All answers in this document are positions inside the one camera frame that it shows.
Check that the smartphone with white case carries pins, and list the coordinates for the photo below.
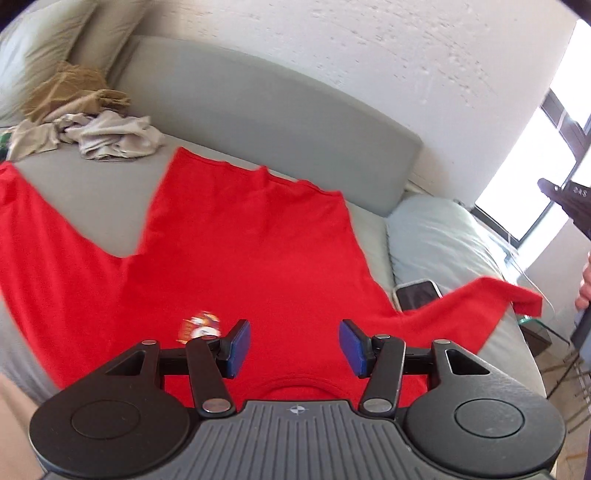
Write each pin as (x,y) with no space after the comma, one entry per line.
(418,295)

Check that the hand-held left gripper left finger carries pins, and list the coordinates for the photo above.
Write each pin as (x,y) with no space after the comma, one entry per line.
(240,346)

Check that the person's right hand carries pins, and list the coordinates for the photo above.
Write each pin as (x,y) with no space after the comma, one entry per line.
(584,286)

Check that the large grey sofa cushion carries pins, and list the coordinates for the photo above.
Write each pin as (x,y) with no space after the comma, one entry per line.
(438,240)

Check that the tan crumpled cloth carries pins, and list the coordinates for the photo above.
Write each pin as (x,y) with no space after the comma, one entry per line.
(74,92)

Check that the grey throw pillow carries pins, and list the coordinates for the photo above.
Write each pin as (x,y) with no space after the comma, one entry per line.
(115,32)
(37,55)

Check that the window with dark frame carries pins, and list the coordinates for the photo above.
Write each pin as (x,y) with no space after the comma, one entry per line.
(521,175)

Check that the grey crumpled cloth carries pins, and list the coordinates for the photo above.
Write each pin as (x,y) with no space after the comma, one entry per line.
(115,134)

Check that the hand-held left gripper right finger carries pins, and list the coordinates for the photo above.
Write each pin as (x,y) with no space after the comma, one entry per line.
(353,347)

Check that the red shirt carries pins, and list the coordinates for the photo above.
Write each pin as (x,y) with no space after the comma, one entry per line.
(254,258)

